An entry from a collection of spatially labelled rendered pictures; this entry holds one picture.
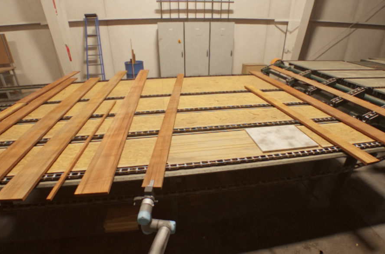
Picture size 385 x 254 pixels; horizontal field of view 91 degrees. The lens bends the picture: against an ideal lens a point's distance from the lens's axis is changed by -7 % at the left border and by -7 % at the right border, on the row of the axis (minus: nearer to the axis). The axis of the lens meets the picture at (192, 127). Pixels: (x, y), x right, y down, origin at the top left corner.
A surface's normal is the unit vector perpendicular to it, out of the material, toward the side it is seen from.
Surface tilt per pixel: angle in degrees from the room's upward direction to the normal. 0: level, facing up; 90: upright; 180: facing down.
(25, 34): 86
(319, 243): 0
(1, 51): 90
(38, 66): 91
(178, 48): 90
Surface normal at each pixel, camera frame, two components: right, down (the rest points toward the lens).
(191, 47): 0.15, 0.44
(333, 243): 0.00, -0.89
